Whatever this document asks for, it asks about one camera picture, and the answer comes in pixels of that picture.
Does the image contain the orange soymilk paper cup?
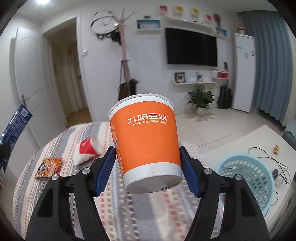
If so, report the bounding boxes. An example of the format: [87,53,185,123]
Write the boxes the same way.
[109,93,183,194]

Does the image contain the blue white milk carton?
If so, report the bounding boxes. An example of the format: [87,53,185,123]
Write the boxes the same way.
[0,104,32,173]

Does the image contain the red white paper cup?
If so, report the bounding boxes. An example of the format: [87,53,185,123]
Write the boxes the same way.
[73,137,102,166]

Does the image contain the striped woven tablecloth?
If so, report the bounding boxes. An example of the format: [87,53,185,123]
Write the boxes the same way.
[12,122,200,240]

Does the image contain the orange panda snack packet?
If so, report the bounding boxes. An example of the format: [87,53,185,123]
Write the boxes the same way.
[35,158,62,179]

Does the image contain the light blue plastic basket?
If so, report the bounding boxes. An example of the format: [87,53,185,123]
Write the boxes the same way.
[215,154,275,215]

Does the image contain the green potted plant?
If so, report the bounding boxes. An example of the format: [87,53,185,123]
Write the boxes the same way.
[188,85,215,117]

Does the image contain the black acoustic guitar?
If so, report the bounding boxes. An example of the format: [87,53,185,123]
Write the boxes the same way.
[217,62,232,109]

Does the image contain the brown hanging bag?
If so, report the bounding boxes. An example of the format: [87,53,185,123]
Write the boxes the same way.
[118,60,130,101]

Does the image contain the white low coffee table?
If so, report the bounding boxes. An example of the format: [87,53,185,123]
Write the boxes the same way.
[199,125,295,230]

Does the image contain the colourful puzzle cube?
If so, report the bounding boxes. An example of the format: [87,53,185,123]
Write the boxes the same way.
[273,145,280,155]

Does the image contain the black hanging bag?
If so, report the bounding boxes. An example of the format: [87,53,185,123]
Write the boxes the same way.
[129,78,139,95]

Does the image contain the framed butterfly picture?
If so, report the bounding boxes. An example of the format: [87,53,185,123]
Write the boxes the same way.
[175,72,186,83]

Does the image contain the white refrigerator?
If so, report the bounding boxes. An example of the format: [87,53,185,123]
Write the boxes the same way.
[232,33,256,113]

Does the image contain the blue curtain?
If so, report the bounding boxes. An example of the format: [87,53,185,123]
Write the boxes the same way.
[238,11,293,123]

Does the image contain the pink coat rack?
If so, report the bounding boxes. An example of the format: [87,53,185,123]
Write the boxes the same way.
[118,7,135,79]

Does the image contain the black cable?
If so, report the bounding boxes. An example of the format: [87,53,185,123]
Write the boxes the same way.
[247,146,292,207]

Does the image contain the white curved wall shelf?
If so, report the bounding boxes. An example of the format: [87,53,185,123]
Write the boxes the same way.
[170,80,218,85]

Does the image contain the white red wall box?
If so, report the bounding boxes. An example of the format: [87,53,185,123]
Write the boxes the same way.
[210,70,229,80]

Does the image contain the white light switch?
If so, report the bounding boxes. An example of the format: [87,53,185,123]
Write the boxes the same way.
[82,50,88,57]

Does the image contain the white door with handle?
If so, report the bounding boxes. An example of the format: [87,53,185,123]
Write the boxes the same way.
[14,27,65,148]

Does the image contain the black wall television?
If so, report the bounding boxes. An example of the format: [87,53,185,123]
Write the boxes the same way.
[165,28,218,67]

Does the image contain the panda wall clock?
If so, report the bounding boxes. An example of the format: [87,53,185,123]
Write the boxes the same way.
[90,11,118,40]

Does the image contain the long upper wall shelf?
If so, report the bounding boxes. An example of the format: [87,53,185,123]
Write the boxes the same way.
[164,15,228,39]

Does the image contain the blue framed wall box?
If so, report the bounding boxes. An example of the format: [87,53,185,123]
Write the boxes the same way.
[137,19,162,30]

